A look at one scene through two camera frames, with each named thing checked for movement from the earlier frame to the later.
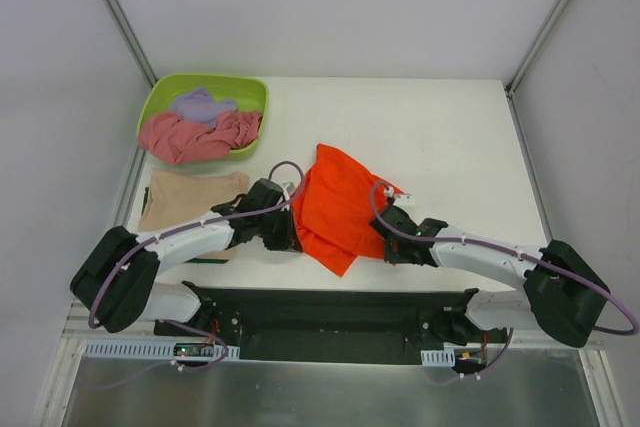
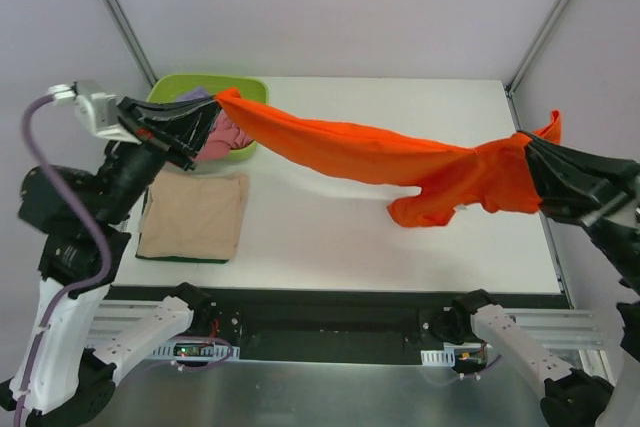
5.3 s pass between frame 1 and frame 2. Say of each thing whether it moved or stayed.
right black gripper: moved
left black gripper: moved
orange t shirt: moved
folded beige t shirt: stayed
